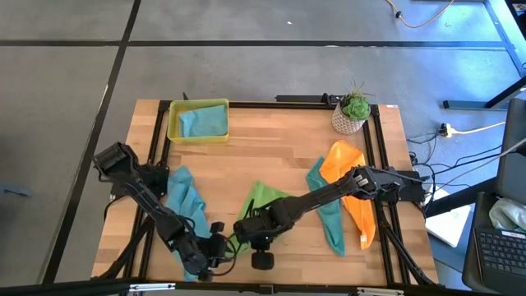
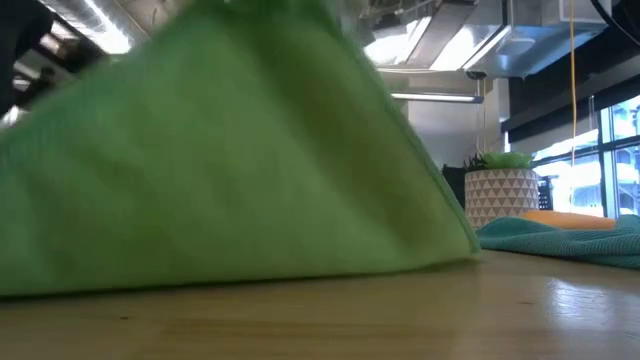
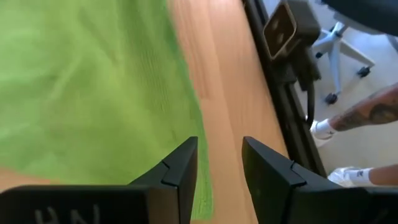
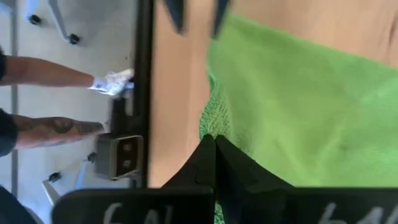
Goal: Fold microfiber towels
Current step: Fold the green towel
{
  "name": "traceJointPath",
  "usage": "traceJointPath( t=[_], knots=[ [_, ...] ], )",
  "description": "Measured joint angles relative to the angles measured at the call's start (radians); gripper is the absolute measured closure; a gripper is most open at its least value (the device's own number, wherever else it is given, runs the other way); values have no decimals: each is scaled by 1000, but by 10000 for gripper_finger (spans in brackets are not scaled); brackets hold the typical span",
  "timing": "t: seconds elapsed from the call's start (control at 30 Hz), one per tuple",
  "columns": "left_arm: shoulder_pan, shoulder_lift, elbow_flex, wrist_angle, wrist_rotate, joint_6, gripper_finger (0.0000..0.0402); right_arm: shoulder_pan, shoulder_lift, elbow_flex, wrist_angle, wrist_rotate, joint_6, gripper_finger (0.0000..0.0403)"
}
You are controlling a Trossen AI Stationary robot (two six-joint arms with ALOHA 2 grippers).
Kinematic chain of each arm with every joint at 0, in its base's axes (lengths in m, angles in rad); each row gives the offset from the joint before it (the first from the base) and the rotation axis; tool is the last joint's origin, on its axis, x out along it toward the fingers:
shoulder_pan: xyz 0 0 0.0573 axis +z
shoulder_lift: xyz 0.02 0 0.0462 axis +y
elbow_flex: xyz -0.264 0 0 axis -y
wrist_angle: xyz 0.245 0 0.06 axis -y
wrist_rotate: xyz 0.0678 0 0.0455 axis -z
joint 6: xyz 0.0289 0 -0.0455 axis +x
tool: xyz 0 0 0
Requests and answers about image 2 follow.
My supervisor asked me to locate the black wire rack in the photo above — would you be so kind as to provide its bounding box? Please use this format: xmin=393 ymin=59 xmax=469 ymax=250
xmin=537 ymin=175 xmax=556 ymax=212

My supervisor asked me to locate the long ceiling light strip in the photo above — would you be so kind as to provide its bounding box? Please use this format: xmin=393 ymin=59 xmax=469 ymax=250
xmin=389 ymin=90 xmax=485 ymax=105

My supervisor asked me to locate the teal microfiber towel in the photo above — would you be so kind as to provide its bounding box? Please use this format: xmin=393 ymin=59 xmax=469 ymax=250
xmin=476 ymin=213 xmax=640 ymax=271

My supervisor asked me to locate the green microfiber towel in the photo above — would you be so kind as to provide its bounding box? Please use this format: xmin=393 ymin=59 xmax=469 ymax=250
xmin=0 ymin=0 xmax=482 ymax=300

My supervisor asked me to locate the green potted plant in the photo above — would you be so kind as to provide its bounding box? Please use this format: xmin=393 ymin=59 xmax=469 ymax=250
xmin=464 ymin=150 xmax=535 ymax=172

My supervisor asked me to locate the triangle-patterned plant pot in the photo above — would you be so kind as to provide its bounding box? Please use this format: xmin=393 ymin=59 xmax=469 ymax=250
xmin=464 ymin=168 xmax=540 ymax=230

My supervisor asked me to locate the black upright panel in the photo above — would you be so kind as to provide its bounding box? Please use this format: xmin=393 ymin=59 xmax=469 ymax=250
xmin=439 ymin=163 xmax=468 ymax=210

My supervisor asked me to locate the rectangular silver ventilation duct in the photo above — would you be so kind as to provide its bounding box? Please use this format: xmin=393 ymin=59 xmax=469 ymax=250
xmin=357 ymin=0 xmax=614 ymax=80

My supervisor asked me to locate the orange microfiber towel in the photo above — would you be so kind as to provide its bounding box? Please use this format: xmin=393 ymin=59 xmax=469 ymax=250
xmin=518 ymin=209 xmax=617 ymax=232

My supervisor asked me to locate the yellow hanging cord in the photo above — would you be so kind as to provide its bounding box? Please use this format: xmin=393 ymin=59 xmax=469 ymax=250
xmin=568 ymin=0 xmax=578 ymax=169

